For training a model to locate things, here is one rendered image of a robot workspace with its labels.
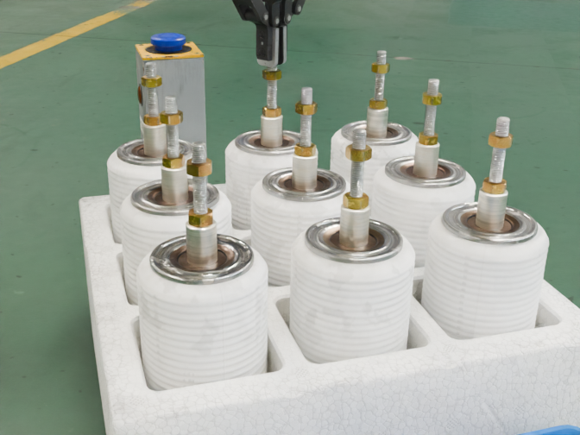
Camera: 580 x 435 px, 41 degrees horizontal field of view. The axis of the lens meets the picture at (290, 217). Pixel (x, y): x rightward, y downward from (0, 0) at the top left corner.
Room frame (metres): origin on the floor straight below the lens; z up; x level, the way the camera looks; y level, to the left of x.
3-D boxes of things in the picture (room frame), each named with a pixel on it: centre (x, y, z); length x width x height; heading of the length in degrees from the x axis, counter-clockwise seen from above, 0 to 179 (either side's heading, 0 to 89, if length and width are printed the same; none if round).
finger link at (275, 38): (0.76, 0.02, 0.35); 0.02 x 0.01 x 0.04; 56
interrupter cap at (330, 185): (0.65, -0.01, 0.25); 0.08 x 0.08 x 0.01
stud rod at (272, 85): (0.76, 0.02, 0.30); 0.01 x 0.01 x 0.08
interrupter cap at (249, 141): (0.76, 0.02, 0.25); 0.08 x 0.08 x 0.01
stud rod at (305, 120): (0.65, -0.01, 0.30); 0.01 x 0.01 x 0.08
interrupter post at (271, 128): (0.76, 0.02, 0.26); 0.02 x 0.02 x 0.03
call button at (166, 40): (0.91, 0.14, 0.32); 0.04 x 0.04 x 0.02
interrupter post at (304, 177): (0.65, -0.01, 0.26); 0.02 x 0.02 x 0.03
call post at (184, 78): (0.91, 0.15, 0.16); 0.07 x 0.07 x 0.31; 17
